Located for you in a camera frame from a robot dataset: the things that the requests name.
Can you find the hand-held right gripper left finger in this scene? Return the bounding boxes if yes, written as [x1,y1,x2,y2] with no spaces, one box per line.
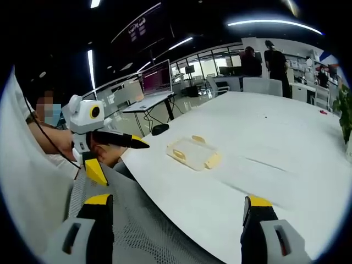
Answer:
[41,193,115,264]

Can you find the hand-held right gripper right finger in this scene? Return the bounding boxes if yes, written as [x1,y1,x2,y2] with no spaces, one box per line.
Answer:
[240,195,313,264]

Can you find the clear box with yellow buckles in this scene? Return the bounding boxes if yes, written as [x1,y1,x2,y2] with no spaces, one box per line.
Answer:
[166,134,222,172]

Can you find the person's left hand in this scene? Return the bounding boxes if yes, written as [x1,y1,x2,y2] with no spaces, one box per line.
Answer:
[91,143,128,168]

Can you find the black oval object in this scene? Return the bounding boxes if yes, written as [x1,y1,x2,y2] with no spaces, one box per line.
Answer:
[151,123,170,136]

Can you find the white standing desk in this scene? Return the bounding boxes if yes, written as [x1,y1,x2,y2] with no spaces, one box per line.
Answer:
[122,92,177,138]

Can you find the white partition panel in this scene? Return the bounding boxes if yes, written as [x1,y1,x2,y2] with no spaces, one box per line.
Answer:
[114,79,144,107]

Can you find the long ceiling light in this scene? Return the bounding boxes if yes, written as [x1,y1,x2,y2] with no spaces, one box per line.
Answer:
[168,36,194,51]
[87,49,96,89]
[227,19,323,36]

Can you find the person wearing blue mask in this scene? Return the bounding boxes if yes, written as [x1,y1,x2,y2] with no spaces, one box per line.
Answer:
[0,68,81,261]

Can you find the monitor with purple screen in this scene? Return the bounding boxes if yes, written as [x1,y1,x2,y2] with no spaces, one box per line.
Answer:
[141,59,174,96]

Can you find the dark hanging ceiling sign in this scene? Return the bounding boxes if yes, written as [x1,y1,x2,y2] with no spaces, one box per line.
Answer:
[111,2,163,44]

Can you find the white office chair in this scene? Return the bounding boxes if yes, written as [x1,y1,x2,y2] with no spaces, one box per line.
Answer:
[243,76,283,97]
[206,76,230,96]

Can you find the green potted plant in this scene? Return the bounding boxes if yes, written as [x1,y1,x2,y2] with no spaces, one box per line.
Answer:
[332,83,352,166]

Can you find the black cable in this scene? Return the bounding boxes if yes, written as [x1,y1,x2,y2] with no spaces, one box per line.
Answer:
[24,96,82,169]

